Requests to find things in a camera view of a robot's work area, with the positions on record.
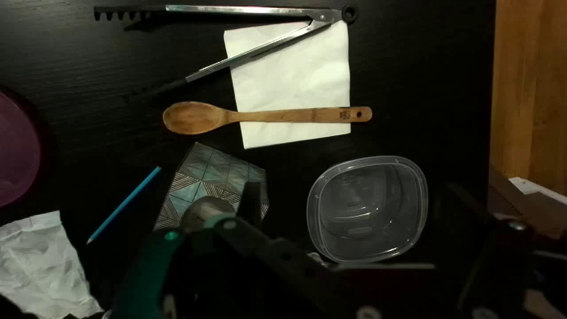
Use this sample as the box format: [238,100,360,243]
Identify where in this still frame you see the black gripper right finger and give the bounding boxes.
[445,183,537,319]

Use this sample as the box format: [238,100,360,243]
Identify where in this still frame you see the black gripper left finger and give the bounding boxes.
[202,180,344,319]

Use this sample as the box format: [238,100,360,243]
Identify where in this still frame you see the teal patterned tissue box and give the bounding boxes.
[155,141,271,235]

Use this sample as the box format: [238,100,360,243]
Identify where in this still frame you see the wooden spoon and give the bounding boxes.
[162,100,374,137]

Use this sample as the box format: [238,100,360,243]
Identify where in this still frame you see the clear empty plastic container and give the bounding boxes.
[305,155,431,267]

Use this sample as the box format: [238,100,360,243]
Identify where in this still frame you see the blue pencil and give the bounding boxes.
[85,166,163,247]

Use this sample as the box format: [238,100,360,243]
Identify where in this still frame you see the white paper napkin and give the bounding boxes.
[222,20,353,151]

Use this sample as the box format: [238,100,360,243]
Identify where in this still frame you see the metal tongs with black tips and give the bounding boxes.
[93,4,360,103]

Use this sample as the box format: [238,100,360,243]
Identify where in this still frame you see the crumpled white plastic bag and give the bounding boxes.
[0,210,105,319]

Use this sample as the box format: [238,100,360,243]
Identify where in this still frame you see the purple plate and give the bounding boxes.
[0,88,45,210]

